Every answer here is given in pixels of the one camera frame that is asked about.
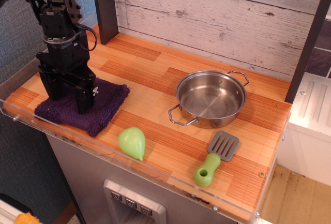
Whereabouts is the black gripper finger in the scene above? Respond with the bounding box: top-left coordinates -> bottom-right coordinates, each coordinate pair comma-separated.
39,71 -> 64,100
74,83 -> 95,114

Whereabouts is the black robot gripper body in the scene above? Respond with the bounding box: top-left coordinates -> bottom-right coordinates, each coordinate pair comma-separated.
37,29 -> 98,96

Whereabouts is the purple towel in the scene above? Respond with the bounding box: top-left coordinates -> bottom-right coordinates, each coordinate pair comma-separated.
35,78 -> 130,137

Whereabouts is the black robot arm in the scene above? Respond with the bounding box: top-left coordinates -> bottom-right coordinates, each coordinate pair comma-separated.
1,0 -> 98,114

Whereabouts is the clear acrylic table guard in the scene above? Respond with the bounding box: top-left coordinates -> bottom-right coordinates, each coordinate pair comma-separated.
0,14 -> 292,221

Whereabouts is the green plastic pear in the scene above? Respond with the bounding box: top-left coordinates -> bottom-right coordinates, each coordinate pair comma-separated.
118,127 -> 146,161

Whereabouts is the grey toy fridge cabinet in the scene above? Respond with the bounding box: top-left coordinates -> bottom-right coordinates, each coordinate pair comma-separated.
47,135 -> 234,223

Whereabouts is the silver toy fridge dispenser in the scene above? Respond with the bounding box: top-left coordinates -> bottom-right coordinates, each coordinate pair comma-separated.
103,179 -> 167,223

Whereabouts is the stainless steel pot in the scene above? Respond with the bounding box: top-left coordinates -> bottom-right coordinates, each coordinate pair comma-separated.
168,70 -> 250,128

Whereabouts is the yellow object at corner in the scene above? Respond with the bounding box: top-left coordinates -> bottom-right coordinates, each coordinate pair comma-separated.
13,213 -> 40,224

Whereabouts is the white cabinet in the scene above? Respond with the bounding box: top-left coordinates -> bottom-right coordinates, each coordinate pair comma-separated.
276,73 -> 330,185

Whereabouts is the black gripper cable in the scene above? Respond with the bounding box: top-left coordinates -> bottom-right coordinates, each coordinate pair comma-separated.
76,23 -> 98,52

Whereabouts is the dark left shelf post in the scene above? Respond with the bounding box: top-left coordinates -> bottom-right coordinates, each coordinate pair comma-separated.
95,0 -> 118,44

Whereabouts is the dark shelf post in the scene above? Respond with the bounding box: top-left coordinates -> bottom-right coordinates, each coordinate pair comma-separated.
285,0 -> 330,103
95,0 -> 118,44

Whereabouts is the green handled grey spatula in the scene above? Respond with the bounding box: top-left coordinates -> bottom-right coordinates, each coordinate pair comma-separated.
193,131 -> 240,187

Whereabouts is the dark right shelf post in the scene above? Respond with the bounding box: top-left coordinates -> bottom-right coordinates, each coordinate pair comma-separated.
285,0 -> 330,103

